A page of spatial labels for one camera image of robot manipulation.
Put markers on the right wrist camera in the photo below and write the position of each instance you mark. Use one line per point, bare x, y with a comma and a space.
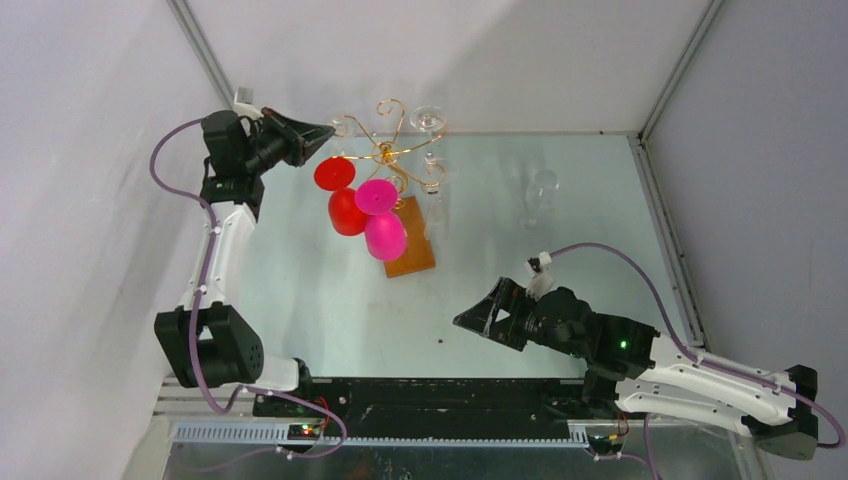
541, 280

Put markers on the pink wine glass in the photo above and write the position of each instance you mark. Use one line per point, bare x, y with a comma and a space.
385, 234

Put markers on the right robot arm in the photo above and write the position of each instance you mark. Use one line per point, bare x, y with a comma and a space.
634, 368

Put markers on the red wine glass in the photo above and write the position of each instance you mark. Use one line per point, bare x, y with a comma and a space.
335, 175

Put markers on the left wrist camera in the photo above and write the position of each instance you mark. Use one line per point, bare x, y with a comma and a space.
243, 103

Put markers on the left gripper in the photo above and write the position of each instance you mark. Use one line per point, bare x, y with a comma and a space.
290, 132

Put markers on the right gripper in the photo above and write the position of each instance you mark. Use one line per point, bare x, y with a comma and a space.
508, 296

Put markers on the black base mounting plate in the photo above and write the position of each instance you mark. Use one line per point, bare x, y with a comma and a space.
516, 409

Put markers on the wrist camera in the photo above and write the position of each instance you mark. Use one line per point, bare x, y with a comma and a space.
541, 280
243, 103

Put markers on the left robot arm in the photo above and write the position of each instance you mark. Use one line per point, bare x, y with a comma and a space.
205, 339

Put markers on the gold rack wooden base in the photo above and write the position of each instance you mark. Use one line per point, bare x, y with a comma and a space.
399, 160

